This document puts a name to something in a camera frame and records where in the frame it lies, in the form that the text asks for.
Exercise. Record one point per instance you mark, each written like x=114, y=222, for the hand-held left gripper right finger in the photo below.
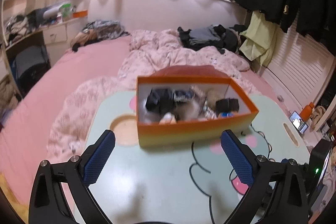
x=236, y=158

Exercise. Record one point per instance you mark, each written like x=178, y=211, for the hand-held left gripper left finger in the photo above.
x=101, y=158

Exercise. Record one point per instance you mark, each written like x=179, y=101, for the orange cardboard box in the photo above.
x=183, y=134

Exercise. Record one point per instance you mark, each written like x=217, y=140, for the tan plush ball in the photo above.
x=214, y=95

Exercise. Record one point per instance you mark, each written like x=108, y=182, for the white fluffy pouch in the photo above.
x=185, y=111

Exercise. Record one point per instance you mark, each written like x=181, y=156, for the dark blue satin cloth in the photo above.
x=160, y=100

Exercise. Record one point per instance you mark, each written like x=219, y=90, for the green container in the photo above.
x=67, y=10

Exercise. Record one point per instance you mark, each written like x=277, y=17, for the smartphone with lit screen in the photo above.
x=298, y=121

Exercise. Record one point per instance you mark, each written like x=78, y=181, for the beige cloth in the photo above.
x=319, y=112

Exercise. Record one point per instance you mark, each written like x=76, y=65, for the orange bottle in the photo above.
x=307, y=111

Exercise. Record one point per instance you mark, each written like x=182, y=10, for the pink bed sheet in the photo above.
x=78, y=69

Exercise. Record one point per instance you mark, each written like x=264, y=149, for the maroon blanket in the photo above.
x=183, y=71

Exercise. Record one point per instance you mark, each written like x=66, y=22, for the yellow-green hanging garment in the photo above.
x=258, y=40

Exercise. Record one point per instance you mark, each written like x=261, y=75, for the dark suitcase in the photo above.
x=29, y=61

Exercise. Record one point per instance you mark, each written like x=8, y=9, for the pink floral duvet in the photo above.
x=157, y=50

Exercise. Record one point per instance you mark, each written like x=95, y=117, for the pile of dark clothes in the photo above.
x=210, y=37

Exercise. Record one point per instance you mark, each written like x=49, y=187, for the patterned clothes pile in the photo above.
x=102, y=29

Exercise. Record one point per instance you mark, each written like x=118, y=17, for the white desk with drawer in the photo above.
x=55, y=35

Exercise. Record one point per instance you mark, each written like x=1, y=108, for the orange box lid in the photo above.
x=80, y=13

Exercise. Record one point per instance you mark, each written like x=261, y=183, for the white roll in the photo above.
x=56, y=10

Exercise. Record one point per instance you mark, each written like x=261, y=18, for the clothes pile on desk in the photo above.
x=18, y=23

